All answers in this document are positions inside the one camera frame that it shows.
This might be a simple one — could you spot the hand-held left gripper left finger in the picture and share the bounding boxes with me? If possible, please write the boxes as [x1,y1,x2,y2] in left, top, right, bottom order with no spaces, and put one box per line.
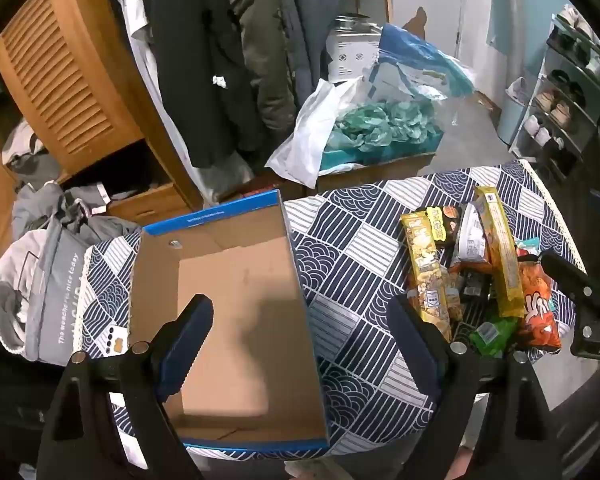
[37,294,216,480]

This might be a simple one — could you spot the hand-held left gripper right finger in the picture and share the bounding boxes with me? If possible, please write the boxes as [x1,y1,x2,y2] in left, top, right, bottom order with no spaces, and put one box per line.
[386,297,566,480]

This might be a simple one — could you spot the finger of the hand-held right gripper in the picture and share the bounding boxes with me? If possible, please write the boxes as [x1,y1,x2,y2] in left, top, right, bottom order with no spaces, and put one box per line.
[539,249,600,311]

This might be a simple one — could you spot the orange snack packet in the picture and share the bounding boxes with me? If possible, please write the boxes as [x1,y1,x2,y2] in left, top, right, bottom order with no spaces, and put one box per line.
[515,255,563,353]

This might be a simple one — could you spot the long yellow snack packet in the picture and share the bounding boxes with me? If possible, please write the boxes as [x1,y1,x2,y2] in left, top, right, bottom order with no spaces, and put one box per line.
[474,186,526,318]

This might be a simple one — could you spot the green bean snack packet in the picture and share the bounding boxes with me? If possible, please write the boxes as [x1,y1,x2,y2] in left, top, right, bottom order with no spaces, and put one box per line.
[467,317,521,359]

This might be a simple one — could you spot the yellow popcorn snack packet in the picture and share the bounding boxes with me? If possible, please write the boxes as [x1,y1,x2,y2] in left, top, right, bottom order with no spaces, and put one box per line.
[400,210,463,343]

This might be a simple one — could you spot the blue-rimmed cardboard box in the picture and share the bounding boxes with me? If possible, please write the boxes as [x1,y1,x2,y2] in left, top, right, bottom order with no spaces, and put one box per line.
[128,189,331,453]

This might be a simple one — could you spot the white-backed snack packet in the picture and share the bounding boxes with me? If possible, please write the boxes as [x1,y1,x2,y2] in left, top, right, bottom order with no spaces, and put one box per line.
[450,202,492,275]

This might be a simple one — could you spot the teal snack packet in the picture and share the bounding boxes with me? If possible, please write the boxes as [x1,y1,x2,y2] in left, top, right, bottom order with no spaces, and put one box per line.
[517,237,543,261]

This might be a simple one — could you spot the white phone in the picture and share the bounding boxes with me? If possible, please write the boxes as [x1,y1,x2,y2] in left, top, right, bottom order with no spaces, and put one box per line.
[105,327,130,359]

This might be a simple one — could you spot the small dark snack packet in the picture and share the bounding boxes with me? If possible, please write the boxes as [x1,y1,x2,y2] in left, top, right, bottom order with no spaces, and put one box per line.
[452,267,491,306]

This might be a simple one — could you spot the navy white patterned tablecloth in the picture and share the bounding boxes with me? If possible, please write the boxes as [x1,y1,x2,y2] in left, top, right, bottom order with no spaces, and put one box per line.
[72,159,588,461]

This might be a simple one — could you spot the black burger-print snack packet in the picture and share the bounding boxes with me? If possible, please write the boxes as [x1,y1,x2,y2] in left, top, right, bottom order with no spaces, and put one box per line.
[426,205,463,247]

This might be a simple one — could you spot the grey tote bag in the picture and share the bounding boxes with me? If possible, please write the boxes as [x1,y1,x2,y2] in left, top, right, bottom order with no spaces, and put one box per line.
[0,205,88,366]

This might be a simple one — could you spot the group of shoes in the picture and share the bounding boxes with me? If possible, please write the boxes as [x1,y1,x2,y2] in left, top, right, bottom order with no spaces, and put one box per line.
[522,5,600,151]

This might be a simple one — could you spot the pale blue bin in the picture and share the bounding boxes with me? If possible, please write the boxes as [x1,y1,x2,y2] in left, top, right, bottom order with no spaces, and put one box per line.
[495,77,536,146]

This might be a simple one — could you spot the dark cloth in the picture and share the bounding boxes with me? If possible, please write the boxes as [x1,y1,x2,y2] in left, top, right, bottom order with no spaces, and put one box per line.
[0,265,81,480]

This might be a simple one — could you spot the teal box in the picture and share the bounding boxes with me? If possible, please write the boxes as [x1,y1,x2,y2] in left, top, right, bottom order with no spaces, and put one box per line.
[320,130,443,171]

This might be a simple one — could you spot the grey clothes pile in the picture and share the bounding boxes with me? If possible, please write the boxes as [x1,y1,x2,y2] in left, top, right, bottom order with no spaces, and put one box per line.
[10,182,141,241]

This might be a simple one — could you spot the shoe rack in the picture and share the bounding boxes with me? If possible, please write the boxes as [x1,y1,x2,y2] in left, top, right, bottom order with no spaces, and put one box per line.
[510,5,600,181]

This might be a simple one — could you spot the white plastic bag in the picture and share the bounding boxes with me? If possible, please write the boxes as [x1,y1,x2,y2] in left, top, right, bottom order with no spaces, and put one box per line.
[265,78,361,190]

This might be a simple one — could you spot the grey white clothes in wardrobe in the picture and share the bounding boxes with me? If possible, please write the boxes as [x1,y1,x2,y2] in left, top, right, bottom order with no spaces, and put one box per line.
[0,60,48,173]

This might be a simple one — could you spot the blue plastic bag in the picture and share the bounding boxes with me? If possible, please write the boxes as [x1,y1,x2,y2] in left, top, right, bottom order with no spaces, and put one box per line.
[362,24,476,111]

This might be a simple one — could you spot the black coat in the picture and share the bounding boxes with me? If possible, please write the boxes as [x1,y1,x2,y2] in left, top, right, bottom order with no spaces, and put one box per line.
[150,0,276,170]

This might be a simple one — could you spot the white shirt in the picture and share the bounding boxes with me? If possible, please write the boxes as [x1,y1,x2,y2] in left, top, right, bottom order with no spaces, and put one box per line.
[94,0,216,201]

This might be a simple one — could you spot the white patterned storage box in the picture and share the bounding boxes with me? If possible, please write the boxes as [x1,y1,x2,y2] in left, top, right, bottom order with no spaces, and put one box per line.
[326,27,383,83]

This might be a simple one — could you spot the wooden louvered wardrobe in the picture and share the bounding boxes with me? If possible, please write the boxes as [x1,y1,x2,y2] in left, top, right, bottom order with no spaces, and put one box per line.
[0,0,206,267]

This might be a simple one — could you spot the olive jacket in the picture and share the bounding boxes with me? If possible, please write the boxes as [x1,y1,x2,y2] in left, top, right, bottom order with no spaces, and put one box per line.
[212,0,301,136]

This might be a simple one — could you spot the metal pot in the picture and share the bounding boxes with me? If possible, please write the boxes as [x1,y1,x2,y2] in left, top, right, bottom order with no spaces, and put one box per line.
[334,12,371,33]

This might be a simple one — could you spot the grey-blue coat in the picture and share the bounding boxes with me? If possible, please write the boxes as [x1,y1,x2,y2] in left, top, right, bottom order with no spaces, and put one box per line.
[270,0,348,111]

